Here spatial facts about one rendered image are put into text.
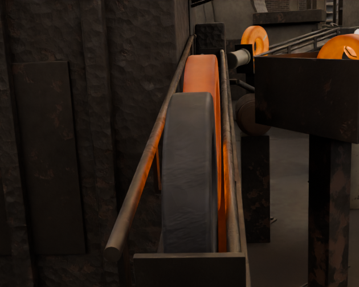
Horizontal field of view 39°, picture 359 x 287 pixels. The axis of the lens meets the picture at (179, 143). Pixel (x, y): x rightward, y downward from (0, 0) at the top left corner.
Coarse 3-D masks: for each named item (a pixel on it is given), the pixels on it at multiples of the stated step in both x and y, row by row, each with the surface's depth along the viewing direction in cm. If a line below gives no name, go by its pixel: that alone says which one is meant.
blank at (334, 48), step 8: (328, 40) 101; (336, 40) 100; (344, 40) 98; (352, 40) 96; (328, 48) 102; (336, 48) 100; (352, 48) 97; (320, 56) 104; (328, 56) 102; (336, 56) 102
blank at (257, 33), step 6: (246, 30) 186; (252, 30) 184; (258, 30) 187; (264, 30) 191; (246, 36) 184; (252, 36) 185; (258, 36) 188; (264, 36) 191; (246, 42) 183; (252, 42) 185; (258, 42) 192; (264, 42) 192; (258, 48) 193; (264, 48) 192
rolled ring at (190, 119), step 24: (192, 96) 39; (168, 120) 36; (192, 120) 36; (168, 144) 35; (192, 144) 34; (168, 168) 34; (192, 168) 34; (216, 168) 48; (168, 192) 33; (192, 192) 33; (216, 192) 48; (168, 216) 33; (192, 216) 33; (216, 216) 48; (168, 240) 33; (192, 240) 33; (216, 240) 46
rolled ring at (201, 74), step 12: (192, 60) 55; (204, 60) 55; (216, 60) 57; (192, 72) 53; (204, 72) 53; (216, 72) 56; (192, 84) 52; (204, 84) 52; (216, 84) 55; (216, 96) 63; (216, 108) 64; (216, 120) 65; (216, 132) 53; (216, 144) 52
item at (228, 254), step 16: (144, 256) 33; (160, 256) 33; (176, 256) 33; (192, 256) 33; (208, 256) 33; (224, 256) 33; (240, 256) 32; (144, 272) 33; (160, 272) 33; (176, 272) 33; (192, 272) 33; (208, 272) 33; (224, 272) 33; (240, 272) 33
